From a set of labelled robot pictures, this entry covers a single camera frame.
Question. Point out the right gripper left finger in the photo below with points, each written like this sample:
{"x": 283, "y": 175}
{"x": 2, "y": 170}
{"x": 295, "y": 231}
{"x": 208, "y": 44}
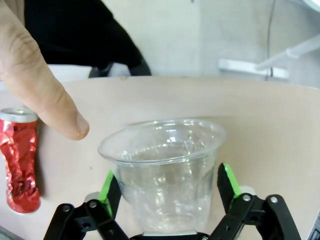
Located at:
{"x": 75, "y": 225}

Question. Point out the person's left hand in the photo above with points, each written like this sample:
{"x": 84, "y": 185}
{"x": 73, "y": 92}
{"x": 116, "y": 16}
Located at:
{"x": 30, "y": 75}

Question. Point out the crushed red soda can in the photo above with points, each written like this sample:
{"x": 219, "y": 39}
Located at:
{"x": 20, "y": 155}

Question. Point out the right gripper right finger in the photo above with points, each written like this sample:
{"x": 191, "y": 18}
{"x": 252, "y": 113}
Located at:
{"x": 262, "y": 222}

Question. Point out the clear plastic wrap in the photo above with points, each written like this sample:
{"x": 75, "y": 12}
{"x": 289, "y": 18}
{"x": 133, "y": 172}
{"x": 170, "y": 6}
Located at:
{"x": 162, "y": 187}

